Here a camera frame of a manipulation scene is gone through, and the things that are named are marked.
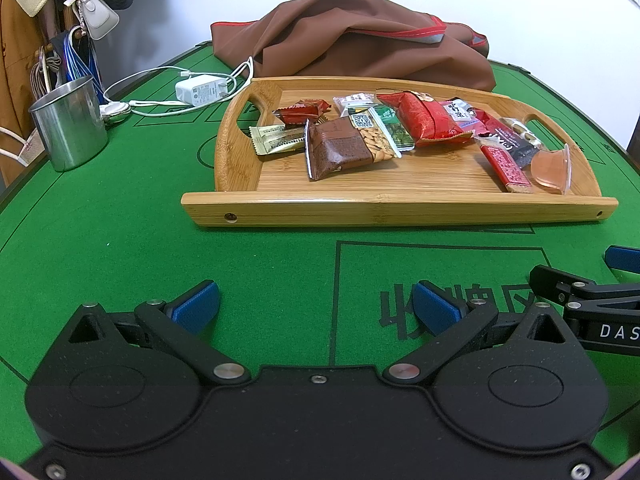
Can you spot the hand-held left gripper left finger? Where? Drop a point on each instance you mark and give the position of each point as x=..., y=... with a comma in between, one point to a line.
x=197, y=305

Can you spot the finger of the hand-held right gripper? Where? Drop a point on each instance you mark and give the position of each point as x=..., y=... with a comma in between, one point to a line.
x=565, y=282
x=625, y=260

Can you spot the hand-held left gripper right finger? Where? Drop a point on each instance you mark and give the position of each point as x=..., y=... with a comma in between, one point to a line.
x=435, y=310

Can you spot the clear jelly cup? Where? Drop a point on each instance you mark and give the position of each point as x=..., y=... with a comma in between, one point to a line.
x=550, y=167

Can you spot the red biscuit packet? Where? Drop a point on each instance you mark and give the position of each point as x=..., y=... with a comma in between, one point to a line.
x=507, y=167

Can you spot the wooden tray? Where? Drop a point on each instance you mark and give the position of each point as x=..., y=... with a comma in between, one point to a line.
x=425, y=180

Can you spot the clear mixed nut packet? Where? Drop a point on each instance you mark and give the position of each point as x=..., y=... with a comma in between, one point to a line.
x=522, y=132

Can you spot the long red black packet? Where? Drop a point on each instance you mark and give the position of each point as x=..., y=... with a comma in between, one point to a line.
x=500, y=137

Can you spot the almond snack packet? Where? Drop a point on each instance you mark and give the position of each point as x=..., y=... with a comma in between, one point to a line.
x=377, y=142

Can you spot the gold snack packet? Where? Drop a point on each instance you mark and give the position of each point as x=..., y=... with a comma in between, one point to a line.
x=275, y=140

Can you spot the green pea packet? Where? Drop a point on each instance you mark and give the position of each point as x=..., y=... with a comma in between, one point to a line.
x=397, y=130

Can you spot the brown cake packet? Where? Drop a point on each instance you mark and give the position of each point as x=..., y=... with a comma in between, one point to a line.
x=335, y=147

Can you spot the large red snack packet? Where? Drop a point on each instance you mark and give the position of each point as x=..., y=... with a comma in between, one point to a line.
x=425, y=117

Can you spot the pink snack packet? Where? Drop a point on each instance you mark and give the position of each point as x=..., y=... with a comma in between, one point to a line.
x=462, y=115

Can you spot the small red snack packet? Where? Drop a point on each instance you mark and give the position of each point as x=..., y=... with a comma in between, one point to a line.
x=300, y=111

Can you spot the white and black snack packet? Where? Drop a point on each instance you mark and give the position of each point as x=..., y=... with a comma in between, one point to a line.
x=352, y=102

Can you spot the small round white case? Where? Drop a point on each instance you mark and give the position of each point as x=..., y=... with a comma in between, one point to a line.
x=114, y=110

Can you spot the white charger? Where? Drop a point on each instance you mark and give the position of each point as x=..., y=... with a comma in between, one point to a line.
x=200, y=89

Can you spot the metal cup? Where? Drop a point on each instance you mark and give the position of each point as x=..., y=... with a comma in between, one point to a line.
x=70, y=130

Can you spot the brown cloth bag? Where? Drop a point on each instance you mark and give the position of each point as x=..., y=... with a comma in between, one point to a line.
x=350, y=35

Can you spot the small white purse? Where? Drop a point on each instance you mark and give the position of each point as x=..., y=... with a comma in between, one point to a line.
x=97, y=17

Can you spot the orange coat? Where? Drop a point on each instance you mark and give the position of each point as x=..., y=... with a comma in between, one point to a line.
x=15, y=60

